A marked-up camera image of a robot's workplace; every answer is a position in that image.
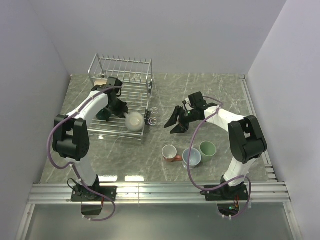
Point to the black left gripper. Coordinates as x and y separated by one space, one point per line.
123 108

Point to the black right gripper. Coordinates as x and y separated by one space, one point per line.
183 127

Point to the dark green mug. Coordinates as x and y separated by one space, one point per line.
104 115

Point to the beige speckled round mug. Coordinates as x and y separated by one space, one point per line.
134 121

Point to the beige dragon pattern mug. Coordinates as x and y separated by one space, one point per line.
100 82

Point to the silver wire dish rack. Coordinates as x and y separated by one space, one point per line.
138 80

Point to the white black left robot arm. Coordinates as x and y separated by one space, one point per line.
70 137

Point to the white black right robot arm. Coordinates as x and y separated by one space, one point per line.
246 138

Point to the pink white mug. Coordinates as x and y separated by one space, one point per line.
170 154

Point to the light blue mug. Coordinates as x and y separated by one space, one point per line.
194 158

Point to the light green mug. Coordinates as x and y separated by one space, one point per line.
207 150

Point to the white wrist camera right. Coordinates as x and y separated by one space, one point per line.
195 101

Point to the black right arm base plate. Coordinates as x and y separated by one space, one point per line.
227 193

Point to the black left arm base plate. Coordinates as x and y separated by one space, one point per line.
107 193

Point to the aluminium mounting rail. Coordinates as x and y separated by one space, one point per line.
156 193

